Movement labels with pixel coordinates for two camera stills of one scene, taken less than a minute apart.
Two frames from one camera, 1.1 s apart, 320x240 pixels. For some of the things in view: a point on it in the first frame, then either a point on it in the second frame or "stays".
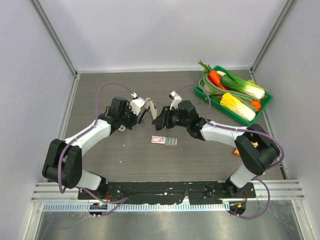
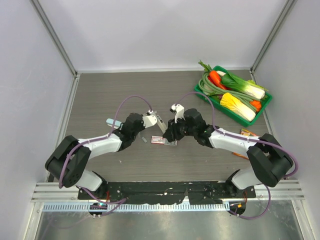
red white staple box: x=164 y=140 stays
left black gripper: x=129 y=126 → x=142 y=127
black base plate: x=198 y=192 stays
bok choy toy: x=248 y=86 stays
